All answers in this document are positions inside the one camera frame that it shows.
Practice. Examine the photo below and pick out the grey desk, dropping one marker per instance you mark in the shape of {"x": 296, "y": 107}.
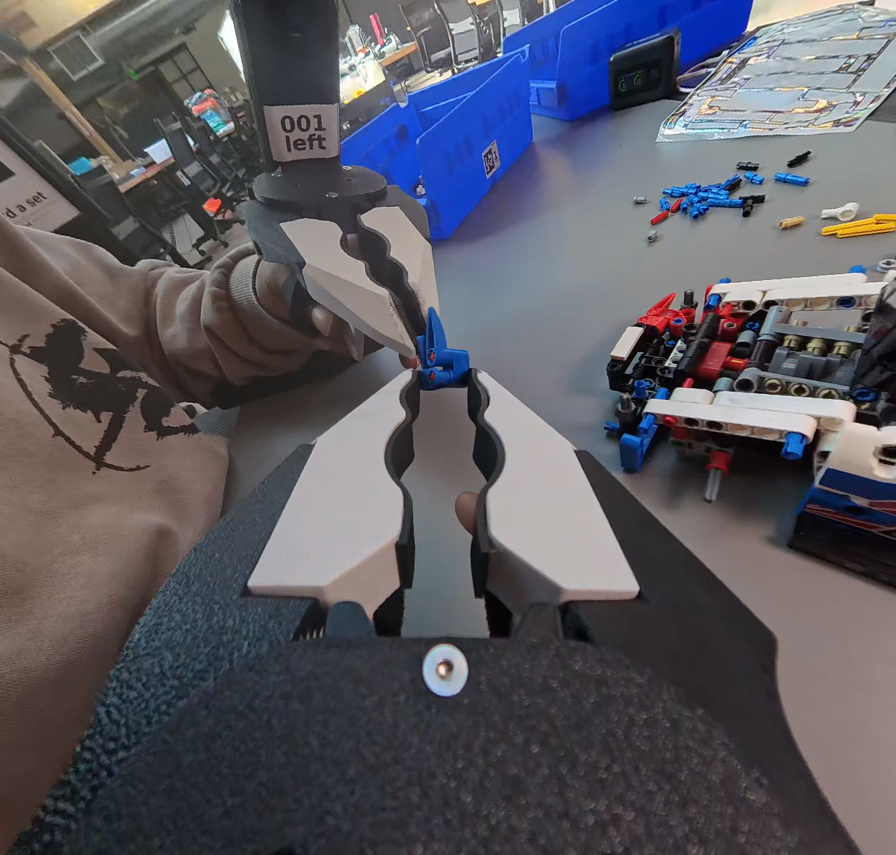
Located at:
{"x": 546, "y": 274}

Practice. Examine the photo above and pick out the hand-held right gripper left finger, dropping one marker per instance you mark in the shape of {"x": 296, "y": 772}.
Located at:
{"x": 336, "y": 519}

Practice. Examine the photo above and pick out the person's left hand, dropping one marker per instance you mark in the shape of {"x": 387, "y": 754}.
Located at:
{"x": 336, "y": 330}

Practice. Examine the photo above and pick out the blue toy brick assembly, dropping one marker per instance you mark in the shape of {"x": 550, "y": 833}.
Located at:
{"x": 437, "y": 372}

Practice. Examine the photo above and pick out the person's left forearm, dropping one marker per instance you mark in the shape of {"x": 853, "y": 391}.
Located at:
{"x": 210, "y": 323}

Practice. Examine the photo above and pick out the long blue plastic bin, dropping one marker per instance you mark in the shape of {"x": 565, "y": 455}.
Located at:
{"x": 616, "y": 8}

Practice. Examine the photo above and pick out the framed white sign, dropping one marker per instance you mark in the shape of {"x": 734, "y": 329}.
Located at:
{"x": 35, "y": 183}

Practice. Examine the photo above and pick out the shiny sticker sheet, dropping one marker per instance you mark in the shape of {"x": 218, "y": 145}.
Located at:
{"x": 784, "y": 78}

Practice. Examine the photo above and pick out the toy brick car model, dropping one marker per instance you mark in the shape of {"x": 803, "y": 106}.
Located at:
{"x": 756, "y": 372}

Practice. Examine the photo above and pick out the black charging dock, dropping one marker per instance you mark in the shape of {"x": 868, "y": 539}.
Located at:
{"x": 642, "y": 75}

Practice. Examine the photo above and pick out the white brick connector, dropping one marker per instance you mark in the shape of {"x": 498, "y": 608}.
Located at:
{"x": 840, "y": 211}

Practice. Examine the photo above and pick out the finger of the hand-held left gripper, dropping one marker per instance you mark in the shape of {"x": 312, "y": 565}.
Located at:
{"x": 413, "y": 253}
{"x": 329, "y": 267}

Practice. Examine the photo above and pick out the person's beige hoodie torso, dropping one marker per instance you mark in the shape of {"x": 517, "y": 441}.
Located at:
{"x": 84, "y": 519}

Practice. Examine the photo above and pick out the pile of small brick pins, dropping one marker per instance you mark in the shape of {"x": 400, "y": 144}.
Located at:
{"x": 707, "y": 194}

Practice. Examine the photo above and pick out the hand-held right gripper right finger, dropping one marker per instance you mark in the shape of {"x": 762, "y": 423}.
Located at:
{"x": 560, "y": 526}

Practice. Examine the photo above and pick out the blue bin with square label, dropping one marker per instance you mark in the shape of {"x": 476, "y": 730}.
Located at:
{"x": 476, "y": 148}

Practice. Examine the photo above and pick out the person's right hand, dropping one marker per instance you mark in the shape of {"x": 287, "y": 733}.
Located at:
{"x": 467, "y": 512}

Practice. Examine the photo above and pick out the yellow brick beam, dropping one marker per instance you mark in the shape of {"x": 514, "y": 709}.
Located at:
{"x": 861, "y": 227}

